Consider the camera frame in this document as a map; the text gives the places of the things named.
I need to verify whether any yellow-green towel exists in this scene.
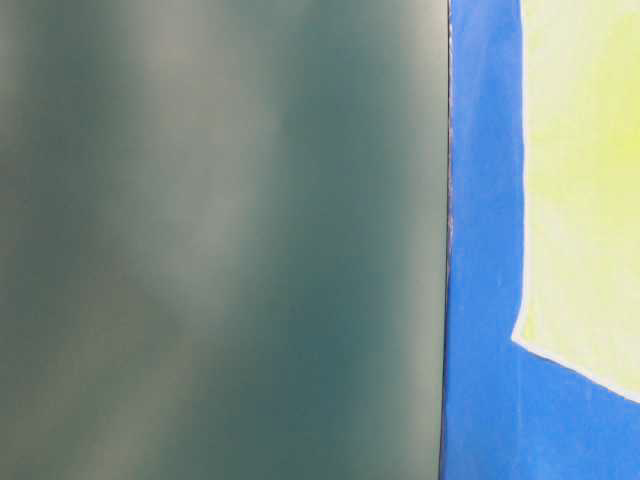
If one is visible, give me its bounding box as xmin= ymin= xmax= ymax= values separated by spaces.
xmin=512 ymin=1 xmax=639 ymax=401

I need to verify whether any blurred grey-green panel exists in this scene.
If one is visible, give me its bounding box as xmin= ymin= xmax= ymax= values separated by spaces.
xmin=1 ymin=1 xmax=448 ymax=479

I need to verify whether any blue table cloth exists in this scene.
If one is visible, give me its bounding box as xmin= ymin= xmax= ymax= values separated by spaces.
xmin=440 ymin=1 xmax=639 ymax=479

